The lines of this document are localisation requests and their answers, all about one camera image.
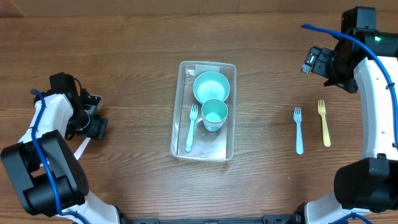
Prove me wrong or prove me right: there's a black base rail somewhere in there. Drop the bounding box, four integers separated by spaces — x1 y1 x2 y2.
123 215 295 224

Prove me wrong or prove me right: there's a teal bowl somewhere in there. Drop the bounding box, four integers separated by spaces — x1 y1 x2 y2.
193 72 231 104

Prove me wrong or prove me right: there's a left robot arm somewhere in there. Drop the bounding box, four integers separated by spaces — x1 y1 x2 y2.
1 89 130 223

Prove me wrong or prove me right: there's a clear plastic container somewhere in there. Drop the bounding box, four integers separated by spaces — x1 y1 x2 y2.
170 61 236 162

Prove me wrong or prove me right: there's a green cup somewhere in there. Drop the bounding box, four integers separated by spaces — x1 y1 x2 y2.
201 98 228 124

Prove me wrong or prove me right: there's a green plastic fork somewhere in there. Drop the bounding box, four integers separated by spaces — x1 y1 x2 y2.
185 105 198 152

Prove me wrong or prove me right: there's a light blue plastic fork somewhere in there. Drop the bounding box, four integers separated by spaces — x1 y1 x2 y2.
294 107 304 155

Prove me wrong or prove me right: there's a yellow plastic fork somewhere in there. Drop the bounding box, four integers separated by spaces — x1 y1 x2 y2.
317 100 331 147

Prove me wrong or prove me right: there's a white plastic spoon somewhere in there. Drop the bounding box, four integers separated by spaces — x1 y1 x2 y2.
74 138 91 160

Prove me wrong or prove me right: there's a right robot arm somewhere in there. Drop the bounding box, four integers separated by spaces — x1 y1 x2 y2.
292 24 397 223

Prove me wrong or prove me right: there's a right blue cable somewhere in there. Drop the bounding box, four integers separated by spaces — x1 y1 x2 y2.
300 23 398 224

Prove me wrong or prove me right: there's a blue cup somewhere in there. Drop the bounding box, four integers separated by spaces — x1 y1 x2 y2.
204 123 222 132

